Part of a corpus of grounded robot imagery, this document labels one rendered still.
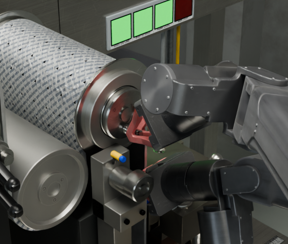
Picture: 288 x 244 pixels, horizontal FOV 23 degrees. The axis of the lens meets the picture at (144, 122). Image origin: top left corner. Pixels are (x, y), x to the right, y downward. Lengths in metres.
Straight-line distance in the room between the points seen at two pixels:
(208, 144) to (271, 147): 1.44
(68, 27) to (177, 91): 0.59
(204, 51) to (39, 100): 0.98
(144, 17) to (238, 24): 1.82
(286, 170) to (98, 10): 0.83
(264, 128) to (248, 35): 2.64
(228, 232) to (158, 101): 0.27
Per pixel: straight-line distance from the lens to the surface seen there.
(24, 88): 1.04
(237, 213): 0.95
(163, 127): 0.87
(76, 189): 0.99
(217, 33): 1.92
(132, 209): 0.98
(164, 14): 1.48
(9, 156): 0.73
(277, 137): 0.64
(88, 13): 1.34
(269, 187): 0.91
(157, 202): 1.03
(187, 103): 0.76
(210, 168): 0.96
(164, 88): 0.77
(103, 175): 0.96
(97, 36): 1.37
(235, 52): 3.29
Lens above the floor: 1.73
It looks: 30 degrees down
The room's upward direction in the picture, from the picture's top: straight up
